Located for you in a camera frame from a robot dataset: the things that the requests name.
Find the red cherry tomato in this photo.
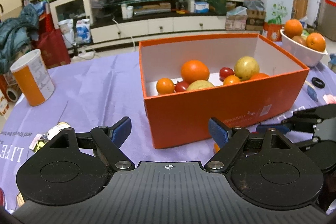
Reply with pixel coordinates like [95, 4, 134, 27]
[219, 67, 235, 82]

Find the small orange tomato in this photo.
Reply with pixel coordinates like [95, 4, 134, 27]
[156, 78, 175, 95]
[223, 75, 241, 86]

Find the purple floral tablecloth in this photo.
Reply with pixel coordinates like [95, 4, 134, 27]
[0, 52, 336, 214]

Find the orange cardboard box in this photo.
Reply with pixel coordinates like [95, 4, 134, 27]
[139, 33, 309, 149]

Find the yellow apple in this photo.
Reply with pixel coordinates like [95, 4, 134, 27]
[187, 80, 215, 91]

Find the yellow pear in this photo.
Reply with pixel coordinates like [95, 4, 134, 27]
[234, 56, 260, 81]

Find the large orange in box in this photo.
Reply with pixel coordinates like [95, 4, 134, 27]
[181, 60, 210, 84]

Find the white fruit bowl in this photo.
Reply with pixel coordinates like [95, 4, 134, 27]
[280, 29, 328, 67]

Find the orange in bowl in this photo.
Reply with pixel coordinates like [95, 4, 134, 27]
[284, 19, 303, 39]
[306, 32, 326, 52]

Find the orange white canister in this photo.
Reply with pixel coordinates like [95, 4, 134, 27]
[10, 49, 55, 106]

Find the red gift bag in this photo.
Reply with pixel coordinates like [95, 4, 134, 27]
[31, 29, 71, 69]

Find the white tv cabinet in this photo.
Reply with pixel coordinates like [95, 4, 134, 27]
[91, 3, 226, 44]

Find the white small cabinet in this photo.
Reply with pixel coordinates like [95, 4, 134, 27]
[50, 0, 93, 29]

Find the blue jacket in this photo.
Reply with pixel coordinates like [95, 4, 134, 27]
[1, 4, 39, 74]

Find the black ring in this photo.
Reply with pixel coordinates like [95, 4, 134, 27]
[311, 77, 326, 89]

